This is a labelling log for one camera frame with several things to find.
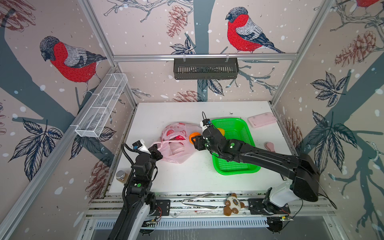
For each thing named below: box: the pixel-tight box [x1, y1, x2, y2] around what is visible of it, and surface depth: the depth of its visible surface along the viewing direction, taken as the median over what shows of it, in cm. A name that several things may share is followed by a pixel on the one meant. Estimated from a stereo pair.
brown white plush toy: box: [223, 192, 246, 216], surface depth 74 cm
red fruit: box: [174, 135, 186, 140], surface depth 89 cm
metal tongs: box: [181, 192, 219, 210], surface depth 78 cm
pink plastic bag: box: [152, 122, 201, 164], surface depth 90 cm
